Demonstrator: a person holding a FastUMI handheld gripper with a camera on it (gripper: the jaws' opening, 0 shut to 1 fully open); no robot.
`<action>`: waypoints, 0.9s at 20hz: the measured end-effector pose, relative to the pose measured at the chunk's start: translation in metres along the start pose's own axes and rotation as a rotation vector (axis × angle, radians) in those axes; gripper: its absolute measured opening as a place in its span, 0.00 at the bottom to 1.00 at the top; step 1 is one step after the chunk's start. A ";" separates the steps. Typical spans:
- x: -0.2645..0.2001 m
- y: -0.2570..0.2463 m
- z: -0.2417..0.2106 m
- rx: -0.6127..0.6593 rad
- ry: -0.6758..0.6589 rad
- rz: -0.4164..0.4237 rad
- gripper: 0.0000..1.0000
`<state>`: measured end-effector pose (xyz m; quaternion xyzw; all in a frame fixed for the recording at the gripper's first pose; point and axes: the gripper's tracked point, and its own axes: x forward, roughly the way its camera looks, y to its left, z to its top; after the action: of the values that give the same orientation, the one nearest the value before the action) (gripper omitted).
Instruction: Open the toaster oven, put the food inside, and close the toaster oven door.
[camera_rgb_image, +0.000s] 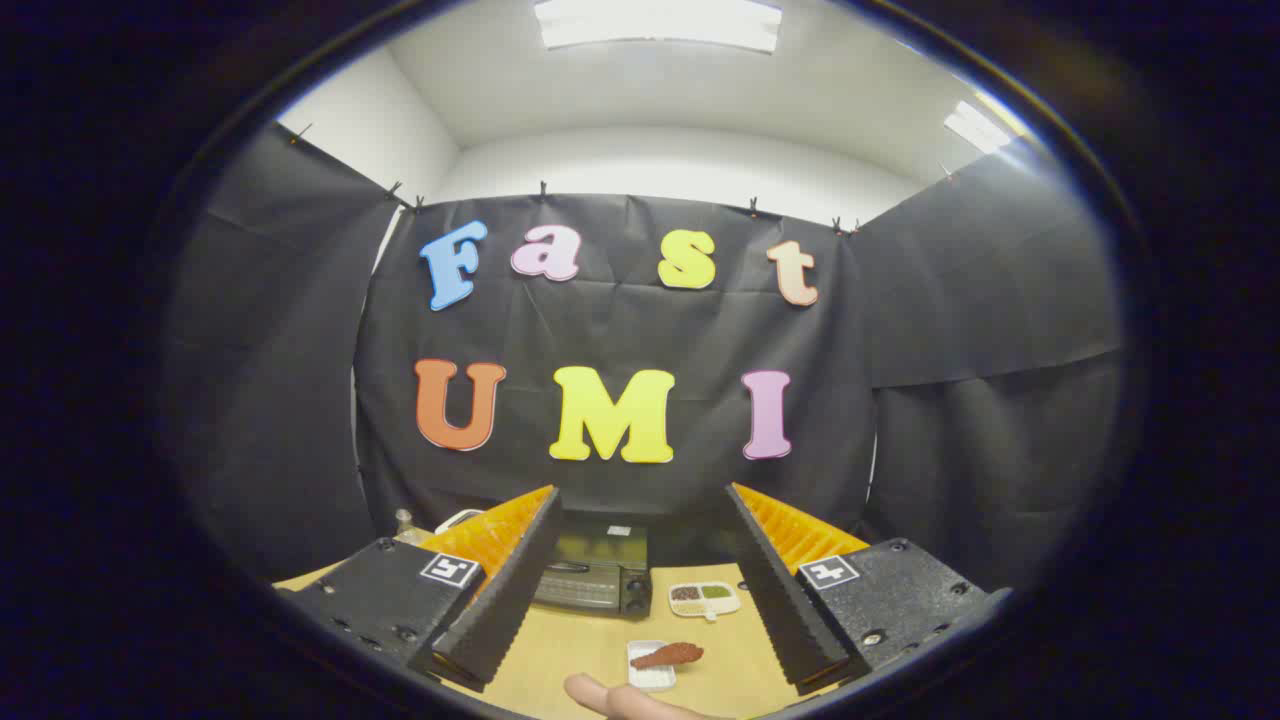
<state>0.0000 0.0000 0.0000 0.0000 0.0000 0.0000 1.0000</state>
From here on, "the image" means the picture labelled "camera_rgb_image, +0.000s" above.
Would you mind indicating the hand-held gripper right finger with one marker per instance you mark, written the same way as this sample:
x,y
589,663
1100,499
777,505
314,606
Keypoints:
x,y
780,600

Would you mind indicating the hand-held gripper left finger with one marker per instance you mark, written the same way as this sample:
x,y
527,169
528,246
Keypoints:
x,y
510,590

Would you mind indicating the black toaster oven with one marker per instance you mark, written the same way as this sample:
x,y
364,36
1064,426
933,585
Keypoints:
x,y
600,590

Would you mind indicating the red-brown roasted meat piece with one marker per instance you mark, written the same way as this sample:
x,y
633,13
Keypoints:
x,y
672,655

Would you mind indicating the white pop-up toaster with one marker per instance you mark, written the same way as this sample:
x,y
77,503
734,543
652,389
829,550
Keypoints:
x,y
460,519

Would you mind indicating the white divided dish of grains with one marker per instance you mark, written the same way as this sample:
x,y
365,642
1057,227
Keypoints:
x,y
700,604

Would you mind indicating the clear plastic bottle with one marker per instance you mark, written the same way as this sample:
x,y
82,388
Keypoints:
x,y
403,522

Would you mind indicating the small white rectangular tray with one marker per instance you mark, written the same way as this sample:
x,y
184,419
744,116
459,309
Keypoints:
x,y
650,681

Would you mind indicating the small ceiling light panel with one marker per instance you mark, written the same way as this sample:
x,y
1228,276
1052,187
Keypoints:
x,y
978,127

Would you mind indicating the large ceiling light panel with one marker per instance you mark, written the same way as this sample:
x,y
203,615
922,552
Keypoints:
x,y
660,22

